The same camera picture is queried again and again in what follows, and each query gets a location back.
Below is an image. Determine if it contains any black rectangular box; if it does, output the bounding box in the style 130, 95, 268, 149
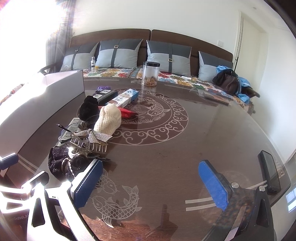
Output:
93, 89, 118, 106

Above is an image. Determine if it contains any far right grey cushion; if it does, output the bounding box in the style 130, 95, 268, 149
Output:
198, 51, 233, 82

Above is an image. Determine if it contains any blue white medicine box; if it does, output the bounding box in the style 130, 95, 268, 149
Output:
108, 89, 139, 108

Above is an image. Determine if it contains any blue jacket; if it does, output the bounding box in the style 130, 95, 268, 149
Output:
216, 65, 253, 104

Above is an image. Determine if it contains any clear jar black lid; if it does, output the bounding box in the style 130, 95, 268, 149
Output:
142, 61, 160, 87

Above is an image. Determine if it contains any grey curtain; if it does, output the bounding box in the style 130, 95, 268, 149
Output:
46, 1, 76, 65

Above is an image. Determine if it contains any silver glitter bow clip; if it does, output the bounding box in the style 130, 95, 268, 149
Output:
69, 129, 112, 156

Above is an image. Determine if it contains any red foil packet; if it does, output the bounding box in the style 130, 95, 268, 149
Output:
119, 108, 138, 118

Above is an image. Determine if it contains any dark brown bag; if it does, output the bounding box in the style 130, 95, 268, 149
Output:
212, 69, 240, 95

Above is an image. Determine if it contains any dark purple knitted cloth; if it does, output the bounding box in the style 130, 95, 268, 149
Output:
48, 144, 110, 182

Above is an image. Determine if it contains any black fuzzy cloth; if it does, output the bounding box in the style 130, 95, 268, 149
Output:
78, 95, 99, 121

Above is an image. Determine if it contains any black smartphone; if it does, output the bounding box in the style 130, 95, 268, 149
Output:
259, 150, 281, 195

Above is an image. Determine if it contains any purple toy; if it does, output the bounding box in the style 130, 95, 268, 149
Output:
97, 86, 111, 92

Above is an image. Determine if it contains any white lotion bottle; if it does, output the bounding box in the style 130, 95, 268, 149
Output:
91, 56, 95, 72

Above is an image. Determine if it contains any white cardboard box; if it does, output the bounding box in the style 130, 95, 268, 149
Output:
1, 71, 84, 156

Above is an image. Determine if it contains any grey cushion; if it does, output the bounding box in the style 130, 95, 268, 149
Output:
95, 39, 142, 69
198, 51, 233, 82
147, 40, 192, 76
60, 42, 98, 72

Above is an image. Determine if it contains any brown sofa with floral cover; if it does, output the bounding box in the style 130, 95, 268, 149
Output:
61, 29, 256, 114

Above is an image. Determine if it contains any far left grey cushion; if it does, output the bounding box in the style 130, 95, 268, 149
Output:
60, 42, 98, 72

